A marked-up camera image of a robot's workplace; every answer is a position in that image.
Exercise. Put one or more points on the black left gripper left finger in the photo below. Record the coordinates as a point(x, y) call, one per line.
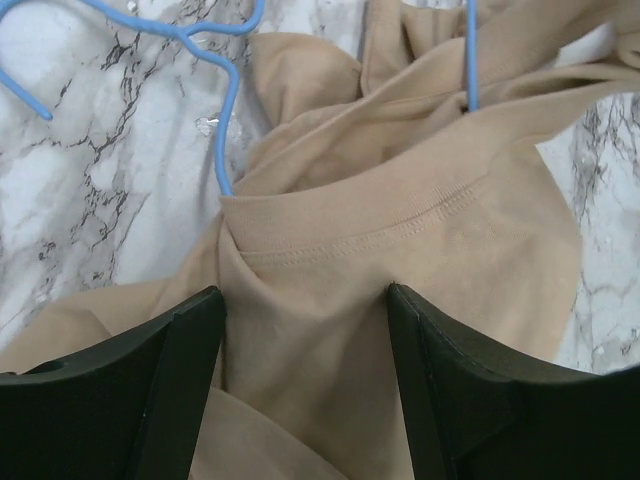
point(129, 407)

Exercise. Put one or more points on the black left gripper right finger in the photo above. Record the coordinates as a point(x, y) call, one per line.
point(477, 409)

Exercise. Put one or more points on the beige t shirt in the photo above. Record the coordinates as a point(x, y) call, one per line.
point(374, 173)

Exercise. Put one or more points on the blue wire hanger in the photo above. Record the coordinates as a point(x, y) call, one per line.
point(183, 35)

